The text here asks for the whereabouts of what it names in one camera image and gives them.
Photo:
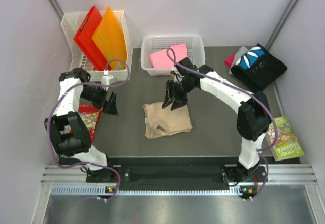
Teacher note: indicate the white perforated plastic basket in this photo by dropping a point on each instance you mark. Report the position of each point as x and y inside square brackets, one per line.
[156, 43]

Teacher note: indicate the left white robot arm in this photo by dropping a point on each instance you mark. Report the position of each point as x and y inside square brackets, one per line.
[68, 133]

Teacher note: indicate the white file organizer rack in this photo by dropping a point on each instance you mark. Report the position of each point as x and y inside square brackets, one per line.
[70, 24]

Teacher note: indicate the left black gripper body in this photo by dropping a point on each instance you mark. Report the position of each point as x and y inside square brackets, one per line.
[97, 96]

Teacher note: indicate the beige t shirt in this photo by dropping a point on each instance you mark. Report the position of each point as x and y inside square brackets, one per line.
[165, 122]

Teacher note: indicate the grey folded t shirt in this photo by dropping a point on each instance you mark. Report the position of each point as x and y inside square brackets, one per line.
[242, 50]

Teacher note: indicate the orange clip file folder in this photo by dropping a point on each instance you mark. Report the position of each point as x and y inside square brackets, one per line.
[109, 39]

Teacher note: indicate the red illustrated book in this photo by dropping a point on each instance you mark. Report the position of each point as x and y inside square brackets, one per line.
[90, 116]

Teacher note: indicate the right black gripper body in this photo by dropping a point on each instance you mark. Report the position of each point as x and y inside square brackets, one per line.
[180, 90]

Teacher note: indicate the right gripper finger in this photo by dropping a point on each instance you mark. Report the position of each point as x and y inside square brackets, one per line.
[168, 99]
[177, 104]

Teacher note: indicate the pink t shirt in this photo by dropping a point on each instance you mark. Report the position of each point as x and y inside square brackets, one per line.
[160, 60]

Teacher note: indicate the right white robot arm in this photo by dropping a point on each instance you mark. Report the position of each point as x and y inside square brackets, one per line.
[252, 119]

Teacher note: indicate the magenta folded t shirt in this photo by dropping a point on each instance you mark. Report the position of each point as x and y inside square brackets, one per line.
[231, 60]

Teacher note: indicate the red clip file folder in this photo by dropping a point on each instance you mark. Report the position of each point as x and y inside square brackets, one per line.
[83, 38]

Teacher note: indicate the green treehouse book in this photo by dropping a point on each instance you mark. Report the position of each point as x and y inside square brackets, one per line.
[287, 145]

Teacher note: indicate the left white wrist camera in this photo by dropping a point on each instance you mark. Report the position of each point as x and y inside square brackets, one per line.
[108, 79]

